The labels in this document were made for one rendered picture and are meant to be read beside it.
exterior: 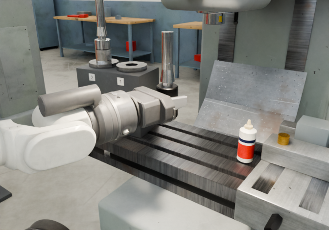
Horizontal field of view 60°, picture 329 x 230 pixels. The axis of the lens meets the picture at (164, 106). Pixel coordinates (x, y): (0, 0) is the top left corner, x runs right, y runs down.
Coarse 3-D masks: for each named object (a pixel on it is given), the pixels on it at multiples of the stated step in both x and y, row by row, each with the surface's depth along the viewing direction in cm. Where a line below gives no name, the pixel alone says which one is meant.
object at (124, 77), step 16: (96, 64) 84; (112, 64) 85; (128, 64) 85; (144, 64) 84; (80, 80) 86; (96, 80) 84; (112, 80) 81; (128, 80) 79; (144, 80) 80; (144, 128) 84
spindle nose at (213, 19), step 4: (204, 16) 64; (208, 16) 63; (212, 16) 63; (216, 16) 62; (224, 16) 63; (204, 20) 65; (208, 20) 63; (212, 20) 63; (216, 20) 63; (224, 20) 64; (216, 24) 63
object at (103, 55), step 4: (96, 44) 84; (100, 44) 84; (104, 44) 84; (108, 44) 85; (96, 48) 85; (100, 48) 84; (104, 48) 84; (108, 48) 85; (96, 52) 85; (100, 52) 84; (104, 52) 85; (108, 52) 85; (96, 56) 86; (100, 56) 85; (104, 56) 85; (108, 56) 86; (96, 60) 86; (100, 60) 85; (104, 60) 85; (108, 60) 86
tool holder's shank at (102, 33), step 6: (96, 0) 80; (102, 0) 81; (96, 6) 81; (102, 6) 81; (96, 12) 82; (102, 12) 82; (96, 18) 83; (102, 18) 82; (102, 24) 83; (102, 30) 83; (102, 36) 84
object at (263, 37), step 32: (288, 0) 88; (320, 0) 84; (224, 32) 103; (256, 32) 97; (288, 32) 91; (320, 32) 86; (256, 64) 100; (288, 64) 93; (320, 64) 89; (320, 96) 91
